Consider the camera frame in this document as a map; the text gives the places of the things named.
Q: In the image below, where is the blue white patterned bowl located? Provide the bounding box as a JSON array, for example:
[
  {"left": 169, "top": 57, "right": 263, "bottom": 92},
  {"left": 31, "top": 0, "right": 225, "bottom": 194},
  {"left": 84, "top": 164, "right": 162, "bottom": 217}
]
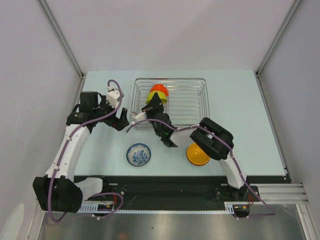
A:
[{"left": 126, "top": 143, "right": 152, "bottom": 167}]

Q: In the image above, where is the orange-yellow bowl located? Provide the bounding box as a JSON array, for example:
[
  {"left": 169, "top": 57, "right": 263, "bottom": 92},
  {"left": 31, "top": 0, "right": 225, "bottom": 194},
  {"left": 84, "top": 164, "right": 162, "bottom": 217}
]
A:
[{"left": 186, "top": 143, "right": 211, "bottom": 161}]

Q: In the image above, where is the white cable duct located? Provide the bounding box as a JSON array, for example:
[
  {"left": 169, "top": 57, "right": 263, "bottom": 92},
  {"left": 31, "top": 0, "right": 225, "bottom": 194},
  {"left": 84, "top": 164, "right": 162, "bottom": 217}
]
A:
[{"left": 46, "top": 202, "right": 236, "bottom": 214}]

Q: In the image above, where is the wire dish rack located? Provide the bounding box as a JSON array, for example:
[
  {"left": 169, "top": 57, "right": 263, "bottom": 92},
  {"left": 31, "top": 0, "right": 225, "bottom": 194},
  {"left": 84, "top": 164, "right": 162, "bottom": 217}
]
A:
[{"left": 131, "top": 77, "right": 210, "bottom": 127}]

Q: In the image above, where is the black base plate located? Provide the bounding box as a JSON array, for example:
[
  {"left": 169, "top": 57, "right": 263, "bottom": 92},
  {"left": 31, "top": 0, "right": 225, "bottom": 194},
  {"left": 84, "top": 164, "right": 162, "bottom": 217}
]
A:
[{"left": 50, "top": 174, "right": 293, "bottom": 222}]

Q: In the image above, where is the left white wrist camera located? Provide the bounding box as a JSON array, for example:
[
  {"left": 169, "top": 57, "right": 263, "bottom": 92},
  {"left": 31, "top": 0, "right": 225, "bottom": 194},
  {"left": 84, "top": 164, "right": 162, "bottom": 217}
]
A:
[{"left": 106, "top": 86, "right": 124, "bottom": 109}]

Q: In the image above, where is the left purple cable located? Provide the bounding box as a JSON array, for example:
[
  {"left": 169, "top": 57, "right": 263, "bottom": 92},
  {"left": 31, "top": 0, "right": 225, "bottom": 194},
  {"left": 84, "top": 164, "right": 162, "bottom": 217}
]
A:
[{"left": 47, "top": 79, "right": 125, "bottom": 223}]

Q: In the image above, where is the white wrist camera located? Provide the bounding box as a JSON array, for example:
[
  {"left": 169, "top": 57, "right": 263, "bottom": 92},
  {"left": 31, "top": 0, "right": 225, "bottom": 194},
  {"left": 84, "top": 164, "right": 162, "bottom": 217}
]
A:
[
  {"left": 130, "top": 111, "right": 147, "bottom": 124},
  {"left": 106, "top": 86, "right": 124, "bottom": 109}
]

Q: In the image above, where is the red-orange bowl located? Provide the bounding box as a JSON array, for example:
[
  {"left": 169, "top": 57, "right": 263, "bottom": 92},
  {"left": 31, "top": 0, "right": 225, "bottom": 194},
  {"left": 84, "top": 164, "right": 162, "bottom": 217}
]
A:
[{"left": 150, "top": 84, "right": 169, "bottom": 97}]

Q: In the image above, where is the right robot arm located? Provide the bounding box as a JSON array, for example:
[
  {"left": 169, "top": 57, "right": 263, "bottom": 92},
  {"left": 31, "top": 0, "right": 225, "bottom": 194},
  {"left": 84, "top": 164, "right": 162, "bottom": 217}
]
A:
[{"left": 142, "top": 93, "right": 249, "bottom": 201}]

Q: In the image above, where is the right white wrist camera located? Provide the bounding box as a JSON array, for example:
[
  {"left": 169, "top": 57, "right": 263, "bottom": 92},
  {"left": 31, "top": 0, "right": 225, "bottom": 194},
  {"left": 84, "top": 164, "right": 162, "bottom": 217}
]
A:
[{"left": 130, "top": 111, "right": 147, "bottom": 124}]

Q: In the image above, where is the yellow-green bowl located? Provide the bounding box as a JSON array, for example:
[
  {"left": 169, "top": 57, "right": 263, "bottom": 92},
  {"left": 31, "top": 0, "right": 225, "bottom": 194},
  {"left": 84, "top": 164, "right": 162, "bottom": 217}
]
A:
[{"left": 145, "top": 90, "right": 168, "bottom": 104}]

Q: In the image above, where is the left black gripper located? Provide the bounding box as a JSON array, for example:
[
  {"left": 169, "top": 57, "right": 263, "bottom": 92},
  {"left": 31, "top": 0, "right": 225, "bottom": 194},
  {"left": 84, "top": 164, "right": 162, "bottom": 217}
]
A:
[{"left": 93, "top": 95, "right": 129, "bottom": 131}]

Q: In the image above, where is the aluminium frame rail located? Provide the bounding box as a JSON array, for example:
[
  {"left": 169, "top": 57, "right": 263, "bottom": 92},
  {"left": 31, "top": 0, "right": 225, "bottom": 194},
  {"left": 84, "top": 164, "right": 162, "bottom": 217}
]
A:
[{"left": 35, "top": 182, "right": 311, "bottom": 204}]

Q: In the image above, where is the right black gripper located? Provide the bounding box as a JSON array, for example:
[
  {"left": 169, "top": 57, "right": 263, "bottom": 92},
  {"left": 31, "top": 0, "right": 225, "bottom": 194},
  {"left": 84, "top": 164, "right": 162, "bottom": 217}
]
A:
[{"left": 142, "top": 92, "right": 165, "bottom": 125}]

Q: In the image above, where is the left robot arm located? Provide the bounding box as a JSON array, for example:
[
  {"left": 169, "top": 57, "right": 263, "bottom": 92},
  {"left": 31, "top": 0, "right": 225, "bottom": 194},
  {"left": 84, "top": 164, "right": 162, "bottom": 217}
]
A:
[{"left": 32, "top": 87, "right": 129, "bottom": 213}]

